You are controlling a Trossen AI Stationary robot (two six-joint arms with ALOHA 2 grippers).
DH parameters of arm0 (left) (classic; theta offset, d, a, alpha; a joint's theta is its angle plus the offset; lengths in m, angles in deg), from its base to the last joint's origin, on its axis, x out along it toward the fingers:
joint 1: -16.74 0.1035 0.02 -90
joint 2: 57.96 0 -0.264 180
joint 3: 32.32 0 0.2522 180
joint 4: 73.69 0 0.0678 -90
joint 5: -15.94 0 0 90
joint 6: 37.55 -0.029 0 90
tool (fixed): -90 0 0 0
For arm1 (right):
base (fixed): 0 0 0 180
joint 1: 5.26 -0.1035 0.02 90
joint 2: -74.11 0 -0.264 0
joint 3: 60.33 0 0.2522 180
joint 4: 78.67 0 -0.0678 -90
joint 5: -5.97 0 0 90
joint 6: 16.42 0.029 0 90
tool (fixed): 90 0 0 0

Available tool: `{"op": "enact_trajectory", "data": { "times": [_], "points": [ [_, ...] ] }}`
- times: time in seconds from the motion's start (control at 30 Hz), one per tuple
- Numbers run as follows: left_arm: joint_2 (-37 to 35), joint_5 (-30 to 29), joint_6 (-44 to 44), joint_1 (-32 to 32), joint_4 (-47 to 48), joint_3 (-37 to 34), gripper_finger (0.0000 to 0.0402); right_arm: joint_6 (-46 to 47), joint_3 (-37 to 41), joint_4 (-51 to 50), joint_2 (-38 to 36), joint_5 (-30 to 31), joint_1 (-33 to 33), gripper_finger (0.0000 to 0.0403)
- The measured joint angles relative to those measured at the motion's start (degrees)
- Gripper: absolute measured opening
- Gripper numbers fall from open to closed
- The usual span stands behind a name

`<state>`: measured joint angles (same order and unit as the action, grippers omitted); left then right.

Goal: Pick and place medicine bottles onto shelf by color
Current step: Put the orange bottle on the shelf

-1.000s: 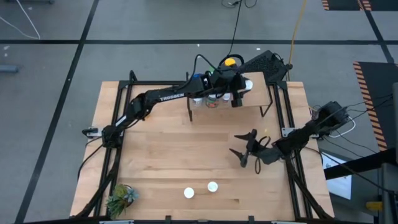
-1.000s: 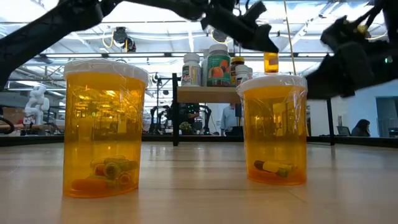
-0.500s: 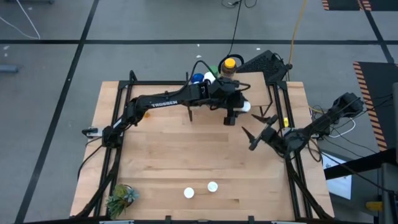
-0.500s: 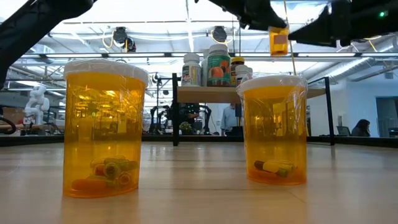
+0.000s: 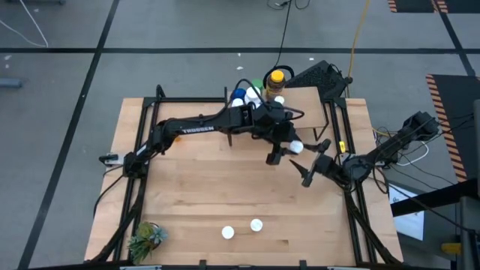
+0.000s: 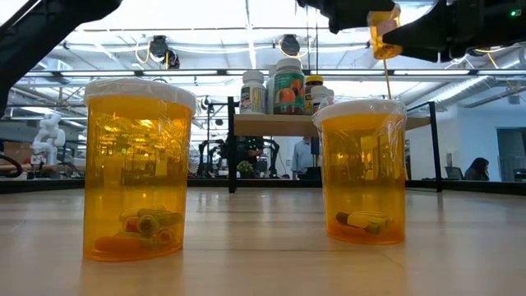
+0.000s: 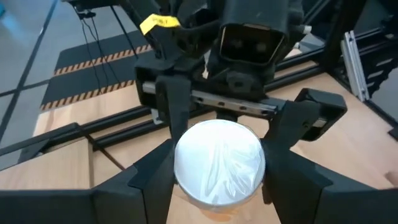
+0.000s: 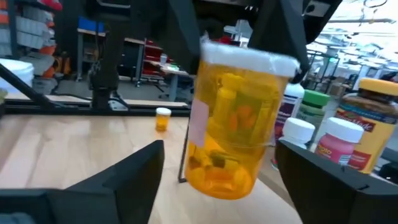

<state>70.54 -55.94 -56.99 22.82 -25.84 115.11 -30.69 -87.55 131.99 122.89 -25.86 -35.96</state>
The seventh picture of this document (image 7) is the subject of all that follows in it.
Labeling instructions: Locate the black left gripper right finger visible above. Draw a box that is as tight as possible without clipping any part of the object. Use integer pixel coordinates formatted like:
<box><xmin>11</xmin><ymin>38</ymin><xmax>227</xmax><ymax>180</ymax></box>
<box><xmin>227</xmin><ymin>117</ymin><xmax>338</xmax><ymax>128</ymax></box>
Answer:
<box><xmin>262</xmin><ymin>139</ymin><xmax>398</xmax><ymax>224</ymax></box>

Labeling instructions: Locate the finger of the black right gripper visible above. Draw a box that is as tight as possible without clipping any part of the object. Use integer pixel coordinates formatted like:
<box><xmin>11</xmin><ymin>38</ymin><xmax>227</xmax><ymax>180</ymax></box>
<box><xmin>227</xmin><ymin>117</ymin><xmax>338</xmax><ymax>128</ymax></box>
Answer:
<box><xmin>154</xmin><ymin>76</ymin><xmax>193</xmax><ymax>147</ymax></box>
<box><xmin>263</xmin><ymin>88</ymin><xmax>348</xmax><ymax>151</ymax></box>

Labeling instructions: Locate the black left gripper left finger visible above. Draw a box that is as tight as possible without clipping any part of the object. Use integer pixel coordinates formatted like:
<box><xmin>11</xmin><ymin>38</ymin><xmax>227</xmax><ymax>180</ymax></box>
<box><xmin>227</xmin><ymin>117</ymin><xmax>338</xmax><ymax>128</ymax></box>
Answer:
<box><xmin>0</xmin><ymin>139</ymin><xmax>177</xmax><ymax>224</ymax></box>

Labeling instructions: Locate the small orange pill vial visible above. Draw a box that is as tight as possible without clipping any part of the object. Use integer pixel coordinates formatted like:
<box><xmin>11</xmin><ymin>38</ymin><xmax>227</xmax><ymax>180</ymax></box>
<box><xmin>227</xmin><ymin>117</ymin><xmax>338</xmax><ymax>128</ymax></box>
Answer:
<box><xmin>173</xmin><ymin>119</ymin><xmax>267</xmax><ymax>223</ymax></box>

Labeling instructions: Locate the silver aluminium extrusion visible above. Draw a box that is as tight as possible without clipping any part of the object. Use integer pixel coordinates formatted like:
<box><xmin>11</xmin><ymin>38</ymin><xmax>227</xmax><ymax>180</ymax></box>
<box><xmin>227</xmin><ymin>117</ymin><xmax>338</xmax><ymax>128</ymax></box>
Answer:
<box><xmin>340</xmin><ymin>30</ymin><xmax>371</xmax><ymax>103</ymax></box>

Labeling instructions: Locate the black hazard-striped floor mat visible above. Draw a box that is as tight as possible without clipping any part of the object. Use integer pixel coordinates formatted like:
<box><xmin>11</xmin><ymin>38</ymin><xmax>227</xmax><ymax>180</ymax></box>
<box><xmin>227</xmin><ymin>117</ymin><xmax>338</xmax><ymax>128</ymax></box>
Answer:
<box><xmin>39</xmin><ymin>29</ymin><xmax>156</xmax><ymax>112</ymax></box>

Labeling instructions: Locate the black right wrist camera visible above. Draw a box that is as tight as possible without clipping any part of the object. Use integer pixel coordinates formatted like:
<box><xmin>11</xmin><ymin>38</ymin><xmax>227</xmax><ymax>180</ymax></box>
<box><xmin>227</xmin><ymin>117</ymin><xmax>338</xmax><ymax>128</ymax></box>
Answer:
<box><xmin>217</xmin><ymin>0</ymin><xmax>307</xmax><ymax>68</ymax></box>

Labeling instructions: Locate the black aluminium frame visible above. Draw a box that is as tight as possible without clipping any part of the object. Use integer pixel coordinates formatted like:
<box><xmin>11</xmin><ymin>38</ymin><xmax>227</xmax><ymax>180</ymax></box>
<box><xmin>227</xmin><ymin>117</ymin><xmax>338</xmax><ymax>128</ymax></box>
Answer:
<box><xmin>0</xmin><ymin>43</ymin><xmax>398</xmax><ymax>172</ymax></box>

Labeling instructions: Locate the yellow cable tag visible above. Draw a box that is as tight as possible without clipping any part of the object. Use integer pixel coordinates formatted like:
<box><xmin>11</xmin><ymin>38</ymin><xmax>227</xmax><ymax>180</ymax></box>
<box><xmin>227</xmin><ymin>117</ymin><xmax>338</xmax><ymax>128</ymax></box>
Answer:
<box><xmin>139</xmin><ymin>13</ymin><xmax>182</xmax><ymax>36</ymax></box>

